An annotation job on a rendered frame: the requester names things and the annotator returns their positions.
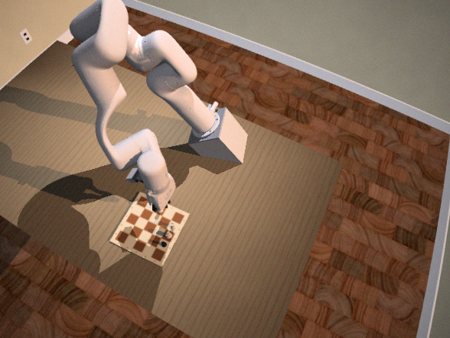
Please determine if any checkered chessboard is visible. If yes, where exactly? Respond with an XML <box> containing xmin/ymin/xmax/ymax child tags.
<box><xmin>110</xmin><ymin>192</ymin><xmax>190</xmax><ymax>267</ymax></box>

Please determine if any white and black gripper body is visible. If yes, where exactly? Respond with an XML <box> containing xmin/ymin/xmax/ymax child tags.
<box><xmin>146</xmin><ymin>173</ymin><xmax>175</xmax><ymax>210</ymax></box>

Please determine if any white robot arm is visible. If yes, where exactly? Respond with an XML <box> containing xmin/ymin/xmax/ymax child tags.
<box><xmin>70</xmin><ymin>0</ymin><xmax>220</xmax><ymax>197</ymax></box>

